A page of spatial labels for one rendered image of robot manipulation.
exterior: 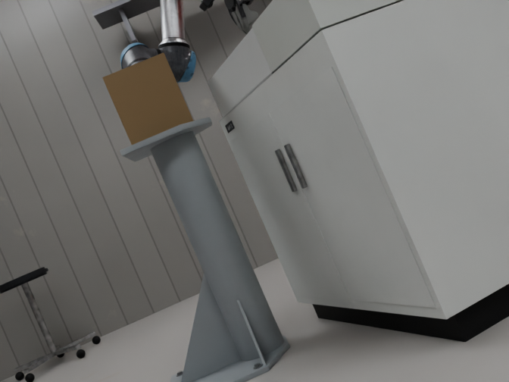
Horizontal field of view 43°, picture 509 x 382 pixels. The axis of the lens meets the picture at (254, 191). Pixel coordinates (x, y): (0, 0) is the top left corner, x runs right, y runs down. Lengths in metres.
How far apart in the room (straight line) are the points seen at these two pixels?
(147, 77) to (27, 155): 2.69
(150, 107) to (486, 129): 1.08
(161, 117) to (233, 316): 0.71
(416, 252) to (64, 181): 3.50
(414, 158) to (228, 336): 1.01
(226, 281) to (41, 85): 2.98
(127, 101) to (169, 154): 0.23
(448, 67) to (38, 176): 3.56
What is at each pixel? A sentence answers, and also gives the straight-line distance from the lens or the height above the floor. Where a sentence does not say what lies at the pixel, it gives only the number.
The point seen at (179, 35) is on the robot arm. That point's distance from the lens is 2.45.
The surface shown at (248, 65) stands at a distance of 2.00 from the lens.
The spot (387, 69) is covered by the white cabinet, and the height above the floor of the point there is 0.67.
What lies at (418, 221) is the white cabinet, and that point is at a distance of 1.57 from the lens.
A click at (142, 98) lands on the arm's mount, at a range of 2.20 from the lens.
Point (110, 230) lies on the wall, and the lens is 4.68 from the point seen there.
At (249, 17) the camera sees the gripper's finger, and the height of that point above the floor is 1.02.
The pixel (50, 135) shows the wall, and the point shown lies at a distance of 4.78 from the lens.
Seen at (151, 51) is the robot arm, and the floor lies 1.13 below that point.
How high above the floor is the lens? 0.55
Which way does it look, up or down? level
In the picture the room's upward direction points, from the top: 23 degrees counter-clockwise
